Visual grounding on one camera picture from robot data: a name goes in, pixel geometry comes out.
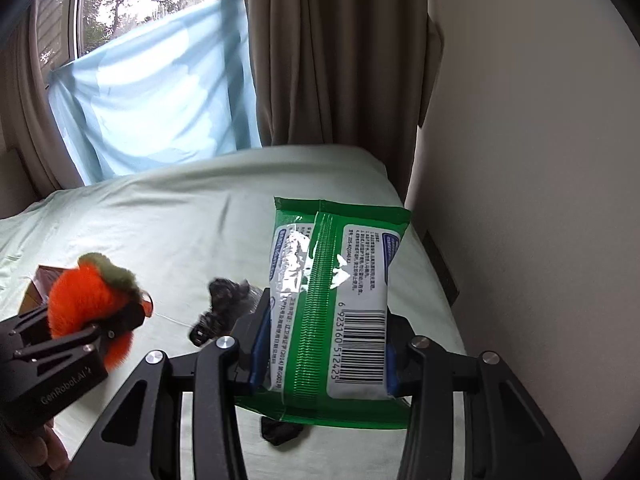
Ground orange fluffy plush ball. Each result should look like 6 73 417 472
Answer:
48 252 153 372

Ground black patterned scrunchie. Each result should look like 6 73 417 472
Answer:
189 278 262 347

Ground green wet wipes pack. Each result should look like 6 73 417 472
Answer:
236 197 411 430

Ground black sock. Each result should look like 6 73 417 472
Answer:
260 416 305 446

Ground left hand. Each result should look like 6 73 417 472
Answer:
16 419 70 479

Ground cardboard box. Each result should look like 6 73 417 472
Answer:
18 266 65 314

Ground brown curtain left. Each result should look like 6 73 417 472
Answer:
1 9 84 197

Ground brown curtain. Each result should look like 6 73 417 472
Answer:
1 9 84 197
245 0 442 197

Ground light blue window cloth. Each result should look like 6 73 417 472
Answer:
48 0 262 184

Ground brown curtain right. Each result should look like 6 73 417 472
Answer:
245 0 442 197

